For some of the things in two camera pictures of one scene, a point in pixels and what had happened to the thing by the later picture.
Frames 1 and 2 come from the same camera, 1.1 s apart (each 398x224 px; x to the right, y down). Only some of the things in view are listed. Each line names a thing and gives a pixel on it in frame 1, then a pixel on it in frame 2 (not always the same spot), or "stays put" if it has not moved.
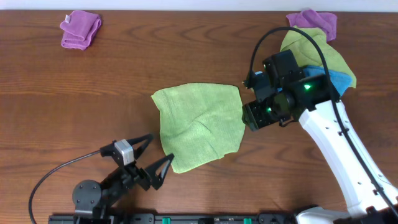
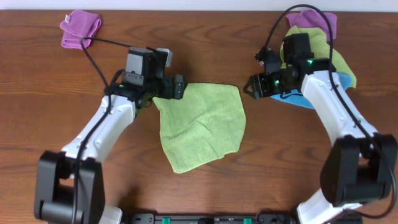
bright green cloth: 199,122 stays put
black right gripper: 255,119 → 260,89
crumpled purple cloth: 310,18 stays put
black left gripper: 147,179 → 169,91
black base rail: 173,218 stays put
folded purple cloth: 79,28 stays put
